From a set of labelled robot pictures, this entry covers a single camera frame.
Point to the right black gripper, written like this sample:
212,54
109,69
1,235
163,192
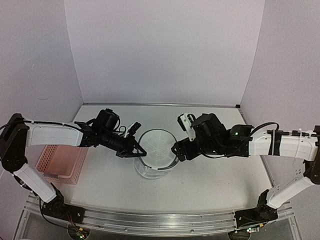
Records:
180,147

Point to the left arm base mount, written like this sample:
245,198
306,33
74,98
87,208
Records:
58,209

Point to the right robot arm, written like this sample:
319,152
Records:
296,144

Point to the aluminium front rail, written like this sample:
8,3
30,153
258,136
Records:
158,224

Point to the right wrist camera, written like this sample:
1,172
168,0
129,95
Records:
185,121

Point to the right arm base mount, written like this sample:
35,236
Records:
261,214

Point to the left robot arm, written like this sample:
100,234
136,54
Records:
20,133

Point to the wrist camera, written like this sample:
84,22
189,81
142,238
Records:
185,121
132,129

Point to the white mesh laundry bag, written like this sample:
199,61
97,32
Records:
160,160

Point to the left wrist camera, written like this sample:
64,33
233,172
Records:
132,129

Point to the pink perforated plastic basket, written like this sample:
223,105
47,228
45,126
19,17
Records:
62,163

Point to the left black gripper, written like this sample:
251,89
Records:
128,147

